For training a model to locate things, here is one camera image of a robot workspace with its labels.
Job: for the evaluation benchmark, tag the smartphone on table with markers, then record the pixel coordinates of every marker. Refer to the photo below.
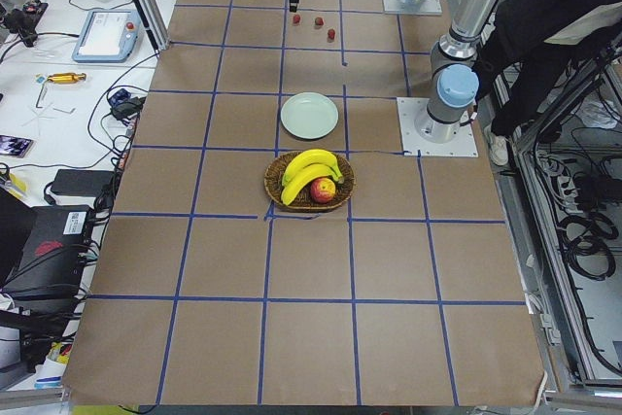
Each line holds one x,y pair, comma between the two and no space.
13,146

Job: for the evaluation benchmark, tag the black computer box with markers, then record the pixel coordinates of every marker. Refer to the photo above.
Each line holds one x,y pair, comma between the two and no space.
47,275

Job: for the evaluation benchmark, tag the black power adapter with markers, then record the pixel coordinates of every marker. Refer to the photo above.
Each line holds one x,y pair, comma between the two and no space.
79,182

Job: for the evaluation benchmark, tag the red apple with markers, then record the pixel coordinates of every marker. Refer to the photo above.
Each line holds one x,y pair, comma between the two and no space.
323,190

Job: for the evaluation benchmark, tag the white shoe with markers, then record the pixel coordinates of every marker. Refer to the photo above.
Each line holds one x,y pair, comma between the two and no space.
497,147

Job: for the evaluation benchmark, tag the near teach pendant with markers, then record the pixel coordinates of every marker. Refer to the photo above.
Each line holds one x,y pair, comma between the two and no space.
108,36

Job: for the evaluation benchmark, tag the person in black clothes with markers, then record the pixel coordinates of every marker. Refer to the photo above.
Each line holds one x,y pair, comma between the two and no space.
543,36

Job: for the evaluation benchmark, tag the woven wicker basket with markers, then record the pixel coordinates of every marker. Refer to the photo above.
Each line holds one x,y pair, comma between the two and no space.
303,203

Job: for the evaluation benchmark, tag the yellow banana bunch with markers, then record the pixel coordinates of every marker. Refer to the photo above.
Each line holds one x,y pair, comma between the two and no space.
305,168

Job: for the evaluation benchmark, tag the gold cylinder tool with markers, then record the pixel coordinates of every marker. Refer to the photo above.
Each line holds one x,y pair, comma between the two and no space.
67,78

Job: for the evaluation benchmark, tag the pale green plate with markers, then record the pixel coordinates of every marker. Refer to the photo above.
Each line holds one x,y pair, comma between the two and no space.
309,115

